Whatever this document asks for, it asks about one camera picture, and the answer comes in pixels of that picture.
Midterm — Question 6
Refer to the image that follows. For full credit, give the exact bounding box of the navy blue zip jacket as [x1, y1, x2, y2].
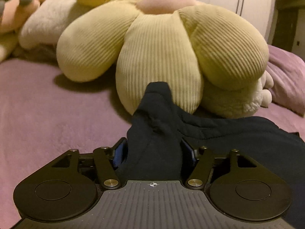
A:
[116, 82, 304, 228]

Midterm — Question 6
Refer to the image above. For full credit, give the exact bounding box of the white fluffy plush toy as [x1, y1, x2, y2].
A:
[201, 71, 274, 119]

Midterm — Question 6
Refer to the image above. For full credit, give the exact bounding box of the yellow flower plush cushion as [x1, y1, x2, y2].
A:
[56, 0, 269, 114]

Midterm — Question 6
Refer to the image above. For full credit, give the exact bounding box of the pink pillow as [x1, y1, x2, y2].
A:
[266, 45, 304, 117]

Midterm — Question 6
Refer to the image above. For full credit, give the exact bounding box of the white pink plush toy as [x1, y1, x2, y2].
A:
[0, 0, 79, 63]

